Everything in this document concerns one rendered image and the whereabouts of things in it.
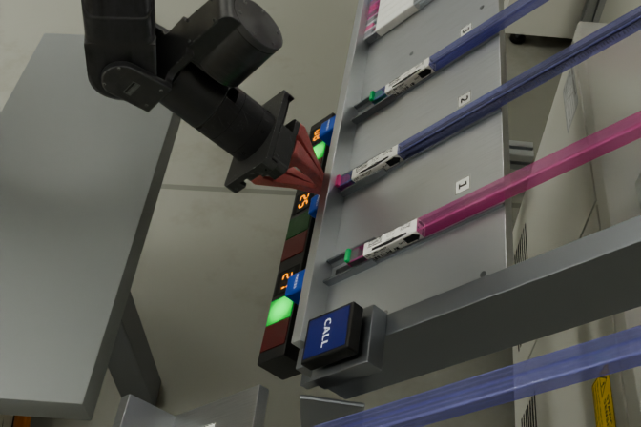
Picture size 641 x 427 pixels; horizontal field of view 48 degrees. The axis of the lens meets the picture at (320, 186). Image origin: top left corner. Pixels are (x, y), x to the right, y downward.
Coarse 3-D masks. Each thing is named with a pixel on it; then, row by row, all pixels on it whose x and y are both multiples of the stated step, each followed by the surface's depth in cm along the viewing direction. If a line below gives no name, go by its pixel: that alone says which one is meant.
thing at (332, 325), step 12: (336, 312) 56; (348, 312) 54; (312, 324) 57; (324, 324) 56; (336, 324) 55; (312, 336) 56; (324, 336) 55; (336, 336) 54; (312, 348) 55; (324, 348) 54
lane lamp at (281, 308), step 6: (276, 300) 74; (282, 300) 73; (288, 300) 72; (270, 306) 74; (276, 306) 73; (282, 306) 72; (288, 306) 72; (270, 312) 74; (276, 312) 73; (282, 312) 72; (288, 312) 71; (270, 318) 73; (276, 318) 72; (282, 318) 71; (270, 324) 72
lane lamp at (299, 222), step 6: (300, 216) 80; (306, 216) 79; (294, 222) 81; (300, 222) 80; (306, 222) 79; (288, 228) 81; (294, 228) 80; (300, 228) 79; (306, 228) 78; (288, 234) 80; (294, 234) 79
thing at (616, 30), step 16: (624, 16) 56; (640, 16) 55; (592, 32) 58; (608, 32) 57; (624, 32) 56; (576, 48) 58; (592, 48) 57; (544, 64) 60; (560, 64) 59; (576, 64) 59; (512, 80) 62; (528, 80) 61; (544, 80) 60; (496, 96) 63; (512, 96) 62; (464, 112) 65; (480, 112) 64; (432, 128) 67; (448, 128) 66; (400, 144) 70; (416, 144) 68; (432, 144) 68
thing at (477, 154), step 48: (480, 0) 77; (384, 48) 87; (432, 48) 79; (480, 48) 71; (432, 96) 73; (480, 96) 66; (384, 144) 74; (480, 144) 62; (384, 192) 69; (432, 192) 63; (432, 240) 59; (480, 240) 55; (336, 288) 66; (384, 288) 60; (432, 288) 56
